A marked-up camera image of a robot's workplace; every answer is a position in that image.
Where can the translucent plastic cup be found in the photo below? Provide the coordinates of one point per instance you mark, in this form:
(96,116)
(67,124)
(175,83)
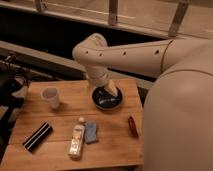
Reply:
(51,96)

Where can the white plastic bottle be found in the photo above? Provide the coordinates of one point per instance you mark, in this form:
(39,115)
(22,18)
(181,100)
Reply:
(77,139)

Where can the metal railing frame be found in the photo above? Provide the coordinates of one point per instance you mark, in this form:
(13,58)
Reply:
(159,18)

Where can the black striped rectangular block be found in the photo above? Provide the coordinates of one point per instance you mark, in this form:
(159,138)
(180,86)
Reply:
(32,142)

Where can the blue sponge cloth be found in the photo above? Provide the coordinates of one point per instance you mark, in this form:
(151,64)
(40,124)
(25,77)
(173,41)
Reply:
(90,132)

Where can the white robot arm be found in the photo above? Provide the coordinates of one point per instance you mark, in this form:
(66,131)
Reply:
(178,110)

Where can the black round bowl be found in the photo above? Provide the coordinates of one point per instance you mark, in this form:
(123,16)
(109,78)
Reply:
(104,100)

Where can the black stand equipment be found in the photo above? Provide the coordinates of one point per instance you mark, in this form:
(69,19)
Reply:
(14,84)

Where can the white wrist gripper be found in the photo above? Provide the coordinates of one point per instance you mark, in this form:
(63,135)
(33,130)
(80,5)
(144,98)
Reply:
(98,76)

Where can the red pocket knife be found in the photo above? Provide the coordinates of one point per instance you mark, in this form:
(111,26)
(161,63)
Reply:
(132,127)

